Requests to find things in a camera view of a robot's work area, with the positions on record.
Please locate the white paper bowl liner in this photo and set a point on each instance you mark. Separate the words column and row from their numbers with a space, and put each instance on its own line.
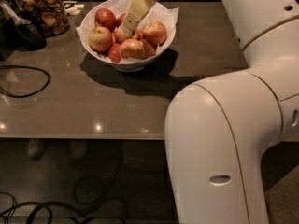
column 165, row 13

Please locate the yellow-red apple centre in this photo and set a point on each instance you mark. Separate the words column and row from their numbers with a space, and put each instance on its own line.
column 123, row 33

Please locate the yellow-red apple far left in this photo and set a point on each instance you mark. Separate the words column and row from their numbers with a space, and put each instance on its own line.
column 100, row 39

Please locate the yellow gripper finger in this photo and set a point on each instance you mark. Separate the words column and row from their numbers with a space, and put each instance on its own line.
column 136, row 12

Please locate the black scoop with grey handle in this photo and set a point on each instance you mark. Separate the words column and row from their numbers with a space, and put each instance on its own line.
column 27, row 33

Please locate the pale apple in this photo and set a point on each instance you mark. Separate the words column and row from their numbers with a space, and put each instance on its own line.
column 132, row 48

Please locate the red apple back middle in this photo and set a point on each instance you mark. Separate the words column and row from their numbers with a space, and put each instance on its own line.
column 120, row 19

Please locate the red apple front left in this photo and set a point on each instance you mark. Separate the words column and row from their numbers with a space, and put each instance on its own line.
column 114, row 53

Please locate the orange-red apple right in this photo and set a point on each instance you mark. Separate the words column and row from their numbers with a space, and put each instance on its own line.
column 155, row 32

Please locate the white ceramic bowl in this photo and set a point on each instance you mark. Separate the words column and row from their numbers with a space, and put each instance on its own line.
column 129, row 65

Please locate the yellow-red apple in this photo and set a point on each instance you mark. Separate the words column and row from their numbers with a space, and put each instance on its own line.
column 123, row 33
column 100, row 39

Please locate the small white pieces on table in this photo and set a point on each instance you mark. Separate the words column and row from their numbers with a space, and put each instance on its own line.
column 73, row 9

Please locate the orange apple front right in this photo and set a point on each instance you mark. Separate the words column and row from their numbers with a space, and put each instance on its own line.
column 148, row 48

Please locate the glass jar of dried chips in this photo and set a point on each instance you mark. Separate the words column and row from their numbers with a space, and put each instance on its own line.
column 48, row 16

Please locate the dark red apple back left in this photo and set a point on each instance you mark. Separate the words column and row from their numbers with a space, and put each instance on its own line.
column 105, row 18

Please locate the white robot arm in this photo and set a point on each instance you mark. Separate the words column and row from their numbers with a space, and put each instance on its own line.
column 217, row 129

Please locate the small red apple middle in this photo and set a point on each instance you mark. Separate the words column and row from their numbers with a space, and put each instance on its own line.
column 114, row 38

